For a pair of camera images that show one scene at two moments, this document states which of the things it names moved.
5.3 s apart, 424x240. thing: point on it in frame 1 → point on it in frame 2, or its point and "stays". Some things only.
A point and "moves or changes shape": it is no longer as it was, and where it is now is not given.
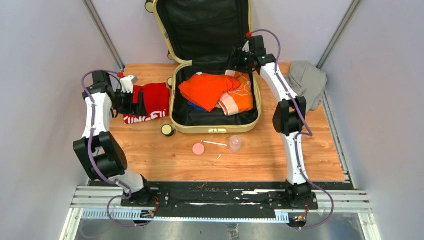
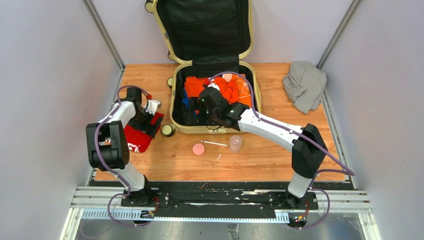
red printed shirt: (157, 98) → (138, 140)
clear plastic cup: (235, 141) stays
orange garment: (207, 91) moves or changes shape
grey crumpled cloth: (308, 81) stays
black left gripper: (130, 108) → (151, 129)
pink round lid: (198, 149) stays
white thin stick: (214, 143) stays
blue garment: (196, 107) → (186, 100)
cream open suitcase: (206, 96) stays
